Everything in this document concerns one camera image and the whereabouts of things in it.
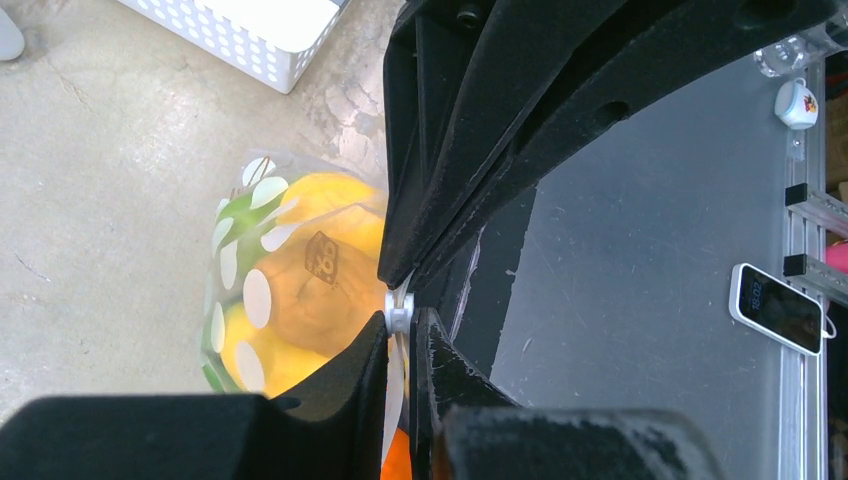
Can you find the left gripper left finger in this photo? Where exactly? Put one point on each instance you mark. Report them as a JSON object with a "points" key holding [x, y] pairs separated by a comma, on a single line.
{"points": [[330, 426]]}

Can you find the aluminium frame rail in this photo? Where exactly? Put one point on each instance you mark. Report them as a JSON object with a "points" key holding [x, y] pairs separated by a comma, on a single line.
{"points": [[809, 215]]}

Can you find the green striped watermelon ball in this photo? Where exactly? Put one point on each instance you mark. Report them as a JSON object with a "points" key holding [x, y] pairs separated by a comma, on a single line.
{"points": [[241, 223]]}

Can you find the white mug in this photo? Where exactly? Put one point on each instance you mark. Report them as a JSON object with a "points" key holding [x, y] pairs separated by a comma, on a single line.
{"points": [[795, 105]]}

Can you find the white plastic tray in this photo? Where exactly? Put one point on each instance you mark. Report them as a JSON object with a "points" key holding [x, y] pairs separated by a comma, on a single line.
{"points": [[274, 42]]}

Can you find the orange fruit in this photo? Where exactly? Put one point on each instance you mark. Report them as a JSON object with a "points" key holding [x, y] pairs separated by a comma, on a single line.
{"points": [[397, 465]]}

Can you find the orange yellow mango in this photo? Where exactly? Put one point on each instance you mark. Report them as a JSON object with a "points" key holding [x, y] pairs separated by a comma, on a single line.
{"points": [[316, 293]]}

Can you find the white pipe frame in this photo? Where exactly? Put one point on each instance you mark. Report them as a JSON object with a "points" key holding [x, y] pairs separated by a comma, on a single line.
{"points": [[12, 41]]}

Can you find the white smartphone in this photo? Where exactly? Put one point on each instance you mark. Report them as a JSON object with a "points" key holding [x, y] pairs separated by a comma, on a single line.
{"points": [[777, 310]]}

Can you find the yellow lemon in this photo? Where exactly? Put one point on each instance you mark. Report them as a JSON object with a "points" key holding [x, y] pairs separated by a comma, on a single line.
{"points": [[348, 209]]}

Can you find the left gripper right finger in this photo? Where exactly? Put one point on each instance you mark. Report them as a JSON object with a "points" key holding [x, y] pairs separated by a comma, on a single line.
{"points": [[463, 427]]}

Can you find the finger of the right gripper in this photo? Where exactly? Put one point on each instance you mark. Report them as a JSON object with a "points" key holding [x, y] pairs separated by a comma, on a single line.
{"points": [[645, 51], [460, 78]]}

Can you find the yellow banana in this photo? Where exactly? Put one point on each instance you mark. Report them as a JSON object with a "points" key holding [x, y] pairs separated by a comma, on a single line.
{"points": [[256, 359]]}

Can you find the clear zip top bag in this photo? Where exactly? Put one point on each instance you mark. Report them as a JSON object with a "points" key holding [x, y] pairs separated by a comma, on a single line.
{"points": [[286, 168]]}

